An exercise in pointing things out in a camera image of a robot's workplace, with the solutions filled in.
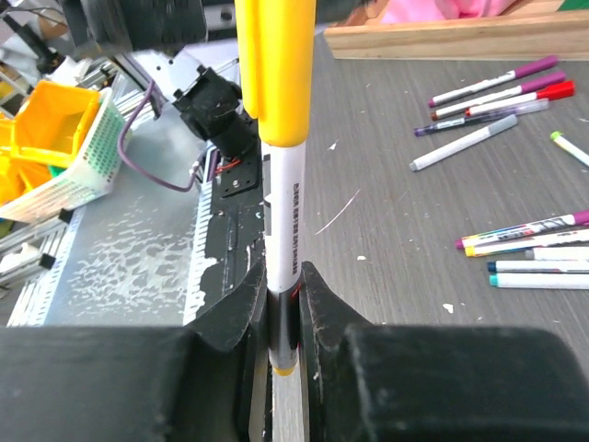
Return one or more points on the magenta cap marker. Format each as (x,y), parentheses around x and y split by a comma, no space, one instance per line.
(531,86)
(519,72)

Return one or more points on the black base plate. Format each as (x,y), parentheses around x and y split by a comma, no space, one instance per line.
(229,227)

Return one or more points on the white grey marker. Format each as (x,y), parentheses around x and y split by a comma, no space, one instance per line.
(463,143)

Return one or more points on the wooden clothes rack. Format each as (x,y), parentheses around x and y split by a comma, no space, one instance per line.
(528,30)

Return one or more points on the grey cap marker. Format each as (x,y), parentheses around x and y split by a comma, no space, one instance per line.
(559,254)

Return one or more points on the orange cap marker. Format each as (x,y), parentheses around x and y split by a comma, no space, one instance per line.
(275,46)

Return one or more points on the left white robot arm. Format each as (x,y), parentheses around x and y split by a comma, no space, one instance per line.
(209,105)

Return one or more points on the teal cap marker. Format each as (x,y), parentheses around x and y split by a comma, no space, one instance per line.
(561,281)

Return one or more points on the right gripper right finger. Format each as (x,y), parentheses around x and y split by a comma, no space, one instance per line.
(371,382)

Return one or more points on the green cap white marker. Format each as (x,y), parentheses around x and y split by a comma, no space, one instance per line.
(559,140)

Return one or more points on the red cap marker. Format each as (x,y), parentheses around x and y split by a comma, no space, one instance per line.
(561,90)

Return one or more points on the slotted cable duct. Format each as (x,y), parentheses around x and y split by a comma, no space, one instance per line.
(133,258)

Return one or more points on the yellow cap marker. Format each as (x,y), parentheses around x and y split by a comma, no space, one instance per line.
(567,237)

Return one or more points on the yellow plastic bin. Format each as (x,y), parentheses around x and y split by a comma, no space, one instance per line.
(47,133)

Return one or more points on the dark purple marker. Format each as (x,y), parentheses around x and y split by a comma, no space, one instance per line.
(490,116)

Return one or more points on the white perforated basket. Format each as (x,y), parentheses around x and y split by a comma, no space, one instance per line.
(91,175)

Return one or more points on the pink shirt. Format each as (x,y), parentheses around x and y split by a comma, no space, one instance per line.
(411,11)

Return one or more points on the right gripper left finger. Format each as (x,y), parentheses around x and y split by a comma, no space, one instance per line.
(204,381)

